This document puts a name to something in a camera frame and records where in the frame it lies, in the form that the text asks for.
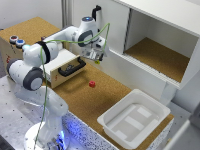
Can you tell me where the black drawer handle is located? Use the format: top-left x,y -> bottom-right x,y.
57,56 -> 87,78

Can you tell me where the pink block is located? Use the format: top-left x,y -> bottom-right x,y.
88,80 -> 97,89

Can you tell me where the green button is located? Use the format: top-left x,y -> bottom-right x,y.
21,44 -> 30,51

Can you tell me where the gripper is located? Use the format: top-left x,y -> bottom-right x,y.
80,36 -> 108,62

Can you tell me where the red button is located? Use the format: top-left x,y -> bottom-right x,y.
9,34 -> 19,45

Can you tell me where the blue button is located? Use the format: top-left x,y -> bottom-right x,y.
15,38 -> 26,48

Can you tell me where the black door handle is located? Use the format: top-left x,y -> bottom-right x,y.
91,4 -> 103,23

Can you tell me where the wooden drawer box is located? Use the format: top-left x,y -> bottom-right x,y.
0,16 -> 76,85

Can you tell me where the green cable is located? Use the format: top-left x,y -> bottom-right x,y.
33,22 -> 111,150

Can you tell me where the white sliding door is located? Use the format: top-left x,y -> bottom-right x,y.
71,0 -> 132,56

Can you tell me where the white cabinet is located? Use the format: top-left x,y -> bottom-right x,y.
71,0 -> 200,108

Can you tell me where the white plastic box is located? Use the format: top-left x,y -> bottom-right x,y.
96,88 -> 172,150

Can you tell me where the wooden drawer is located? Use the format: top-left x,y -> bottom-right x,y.
43,48 -> 89,90

